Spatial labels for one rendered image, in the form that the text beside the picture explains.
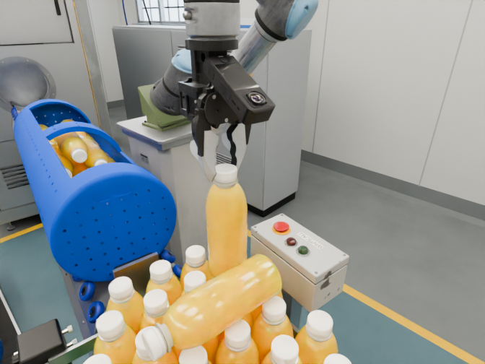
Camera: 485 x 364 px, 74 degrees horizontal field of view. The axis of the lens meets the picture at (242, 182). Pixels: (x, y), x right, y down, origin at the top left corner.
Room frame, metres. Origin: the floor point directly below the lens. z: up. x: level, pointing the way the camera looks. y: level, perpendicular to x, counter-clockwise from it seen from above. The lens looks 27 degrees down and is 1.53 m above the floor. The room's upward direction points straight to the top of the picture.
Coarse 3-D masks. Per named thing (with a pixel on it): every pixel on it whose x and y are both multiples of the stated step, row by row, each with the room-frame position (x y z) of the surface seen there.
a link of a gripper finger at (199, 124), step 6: (198, 108) 0.45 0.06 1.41; (198, 114) 0.44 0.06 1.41; (198, 120) 0.44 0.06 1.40; (204, 120) 0.45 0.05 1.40; (192, 126) 0.45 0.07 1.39; (198, 126) 0.44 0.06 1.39; (204, 126) 0.45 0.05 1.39; (210, 126) 0.45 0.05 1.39; (192, 132) 0.45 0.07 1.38; (198, 132) 0.44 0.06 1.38; (198, 138) 0.44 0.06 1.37; (198, 144) 0.44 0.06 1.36; (198, 150) 0.44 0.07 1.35
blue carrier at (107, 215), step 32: (32, 128) 1.01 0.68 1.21; (64, 128) 0.92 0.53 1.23; (96, 128) 1.00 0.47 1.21; (32, 160) 0.82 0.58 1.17; (128, 160) 0.93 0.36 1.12; (32, 192) 0.74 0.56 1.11; (64, 192) 0.58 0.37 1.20; (96, 192) 0.58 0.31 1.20; (128, 192) 0.63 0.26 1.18; (160, 192) 0.67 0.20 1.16; (64, 224) 0.54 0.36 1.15; (96, 224) 0.57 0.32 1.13; (128, 224) 0.61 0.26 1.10; (160, 224) 0.66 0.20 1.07; (64, 256) 0.53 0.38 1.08; (96, 256) 0.57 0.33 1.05; (128, 256) 0.61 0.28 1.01
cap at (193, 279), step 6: (186, 276) 0.43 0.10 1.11; (192, 276) 0.43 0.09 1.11; (198, 276) 0.43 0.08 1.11; (204, 276) 0.43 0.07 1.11; (186, 282) 0.42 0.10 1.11; (192, 282) 0.42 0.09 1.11; (198, 282) 0.42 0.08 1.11; (204, 282) 0.42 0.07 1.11; (186, 288) 0.41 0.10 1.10; (192, 288) 0.41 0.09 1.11
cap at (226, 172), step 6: (216, 168) 0.47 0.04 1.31; (222, 168) 0.47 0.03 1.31; (228, 168) 0.47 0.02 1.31; (234, 168) 0.47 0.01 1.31; (216, 174) 0.46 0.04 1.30; (222, 174) 0.45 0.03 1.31; (228, 174) 0.45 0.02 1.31; (234, 174) 0.46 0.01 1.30; (216, 180) 0.46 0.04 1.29; (222, 180) 0.45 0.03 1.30; (228, 180) 0.45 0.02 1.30; (234, 180) 0.46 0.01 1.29
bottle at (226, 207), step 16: (208, 192) 0.47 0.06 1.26; (224, 192) 0.45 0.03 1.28; (240, 192) 0.46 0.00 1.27; (208, 208) 0.45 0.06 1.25; (224, 208) 0.44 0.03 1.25; (240, 208) 0.45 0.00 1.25; (208, 224) 0.45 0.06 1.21; (224, 224) 0.44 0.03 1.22; (240, 224) 0.45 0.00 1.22; (208, 240) 0.46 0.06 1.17; (224, 240) 0.44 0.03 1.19; (240, 240) 0.45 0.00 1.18; (224, 256) 0.44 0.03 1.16; (240, 256) 0.45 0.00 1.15
